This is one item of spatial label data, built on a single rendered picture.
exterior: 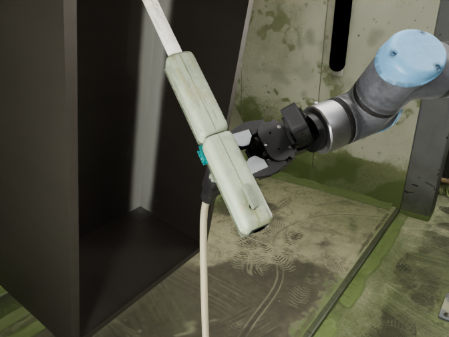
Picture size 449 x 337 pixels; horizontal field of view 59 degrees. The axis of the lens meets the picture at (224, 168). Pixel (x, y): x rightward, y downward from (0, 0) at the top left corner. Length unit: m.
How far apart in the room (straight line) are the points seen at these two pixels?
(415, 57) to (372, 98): 0.09
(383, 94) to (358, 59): 2.07
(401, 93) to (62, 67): 0.56
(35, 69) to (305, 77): 2.28
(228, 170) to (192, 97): 0.13
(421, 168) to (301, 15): 1.25
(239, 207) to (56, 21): 0.44
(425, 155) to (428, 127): 0.18
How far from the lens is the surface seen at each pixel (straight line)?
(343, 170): 2.95
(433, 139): 2.72
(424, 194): 2.85
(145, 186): 1.64
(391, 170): 2.84
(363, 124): 0.74
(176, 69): 0.65
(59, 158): 0.86
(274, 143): 0.66
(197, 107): 0.61
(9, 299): 2.04
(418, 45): 0.68
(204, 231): 0.87
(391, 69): 0.66
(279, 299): 1.96
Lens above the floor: 1.32
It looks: 23 degrees down
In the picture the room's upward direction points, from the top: straight up
